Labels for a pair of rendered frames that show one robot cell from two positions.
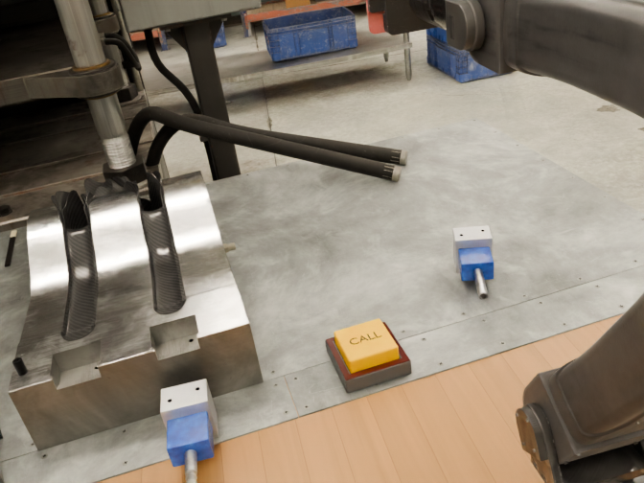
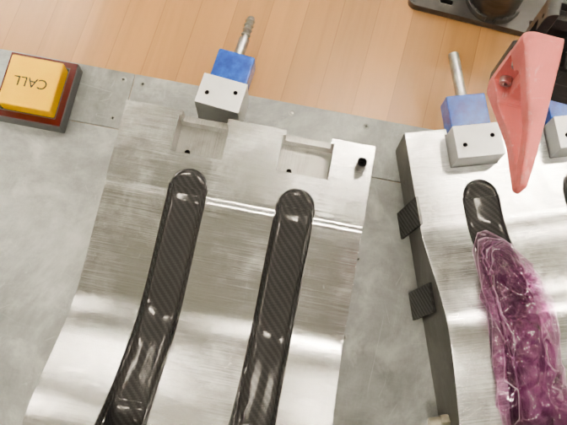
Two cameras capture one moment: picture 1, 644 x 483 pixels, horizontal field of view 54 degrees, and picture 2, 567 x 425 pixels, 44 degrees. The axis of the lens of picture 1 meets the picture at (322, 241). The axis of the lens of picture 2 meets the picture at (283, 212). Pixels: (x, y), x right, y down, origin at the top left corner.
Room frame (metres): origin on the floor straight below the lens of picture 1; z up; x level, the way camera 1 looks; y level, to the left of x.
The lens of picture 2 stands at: (0.79, 0.35, 1.55)
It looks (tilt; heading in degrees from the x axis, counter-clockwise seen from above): 75 degrees down; 198
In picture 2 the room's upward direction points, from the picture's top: 5 degrees clockwise
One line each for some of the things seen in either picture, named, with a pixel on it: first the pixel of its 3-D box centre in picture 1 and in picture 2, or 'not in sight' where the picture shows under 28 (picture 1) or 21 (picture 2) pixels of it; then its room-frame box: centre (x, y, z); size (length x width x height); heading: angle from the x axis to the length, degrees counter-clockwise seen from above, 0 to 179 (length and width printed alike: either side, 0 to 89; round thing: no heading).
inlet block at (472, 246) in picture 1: (476, 267); not in sight; (0.70, -0.20, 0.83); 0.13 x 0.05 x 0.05; 171
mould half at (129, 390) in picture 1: (131, 262); (198, 369); (0.78, 0.27, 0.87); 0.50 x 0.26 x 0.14; 12
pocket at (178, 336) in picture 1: (177, 344); (202, 141); (0.57, 0.18, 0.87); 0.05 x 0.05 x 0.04; 12
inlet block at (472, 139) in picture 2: not in sight; (463, 108); (0.42, 0.42, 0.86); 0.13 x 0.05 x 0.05; 30
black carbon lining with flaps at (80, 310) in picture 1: (114, 240); (208, 352); (0.77, 0.28, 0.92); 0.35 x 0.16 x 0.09; 12
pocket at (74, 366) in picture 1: (80, 372); (305, 160); (0.55, 0.29, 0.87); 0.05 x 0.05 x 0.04; 12
